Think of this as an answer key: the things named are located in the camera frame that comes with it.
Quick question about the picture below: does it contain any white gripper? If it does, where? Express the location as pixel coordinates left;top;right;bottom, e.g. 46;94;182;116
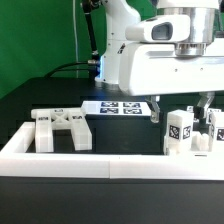
119;15;224;123

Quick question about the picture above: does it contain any white chair seat part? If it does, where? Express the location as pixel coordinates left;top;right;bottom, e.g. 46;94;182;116
162;130;224;158

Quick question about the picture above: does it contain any white chair back frame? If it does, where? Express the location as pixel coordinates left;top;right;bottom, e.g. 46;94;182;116
31;108;92;153

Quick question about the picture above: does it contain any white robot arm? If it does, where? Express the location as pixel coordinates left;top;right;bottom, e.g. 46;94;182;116
82;0;224;123

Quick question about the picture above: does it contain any left small tag cube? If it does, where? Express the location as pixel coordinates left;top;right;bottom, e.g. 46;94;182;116
187;106;194;113

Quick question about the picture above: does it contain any small tag cube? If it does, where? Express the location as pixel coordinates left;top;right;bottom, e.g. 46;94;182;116
206;108;222;124
187;106;194;113

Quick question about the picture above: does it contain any right small tag cube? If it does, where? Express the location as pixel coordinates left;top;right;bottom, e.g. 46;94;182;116
206;108;222;124

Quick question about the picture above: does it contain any white marker sheet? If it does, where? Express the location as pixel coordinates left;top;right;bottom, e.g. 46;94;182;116
82;101;151;116

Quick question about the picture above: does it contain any white U-shaped fence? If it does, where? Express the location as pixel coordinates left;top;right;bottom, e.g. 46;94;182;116
0;122;224;181

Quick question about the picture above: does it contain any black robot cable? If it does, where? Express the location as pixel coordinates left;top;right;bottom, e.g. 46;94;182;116
44;13;101;79

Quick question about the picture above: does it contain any white thin cable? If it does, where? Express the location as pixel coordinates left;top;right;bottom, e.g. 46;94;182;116
72;0;81;79

